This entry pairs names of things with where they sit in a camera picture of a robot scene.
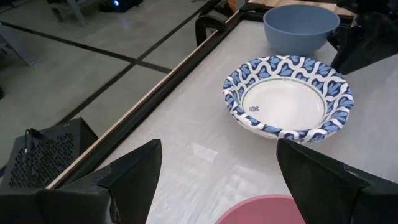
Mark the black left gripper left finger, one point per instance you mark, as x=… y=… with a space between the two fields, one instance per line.
x=124 y=186

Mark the teal blue plastic bowl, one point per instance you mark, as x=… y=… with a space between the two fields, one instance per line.
x=298 y=34

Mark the black perforated computer case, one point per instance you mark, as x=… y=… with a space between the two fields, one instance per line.
x=46 y=158

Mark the black table clamp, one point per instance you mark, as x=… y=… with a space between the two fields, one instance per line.
x=208 y=20

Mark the black device with blue light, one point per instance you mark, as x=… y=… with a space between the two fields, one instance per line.
x=124 y=5

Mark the gray metal furniture leg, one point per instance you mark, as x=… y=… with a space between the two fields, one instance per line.
x=76 y=15

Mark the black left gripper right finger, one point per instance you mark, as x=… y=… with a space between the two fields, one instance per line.
x=329 y=193

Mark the light wood board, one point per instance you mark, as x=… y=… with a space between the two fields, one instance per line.
x=280 y=2

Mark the pink plastic bowl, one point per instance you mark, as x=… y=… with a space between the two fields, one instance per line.
x=261 y=211

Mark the blue patterned paper bowl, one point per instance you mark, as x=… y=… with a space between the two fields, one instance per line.
x=286 y=105

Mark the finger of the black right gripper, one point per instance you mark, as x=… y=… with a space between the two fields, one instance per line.
x=363 y=46

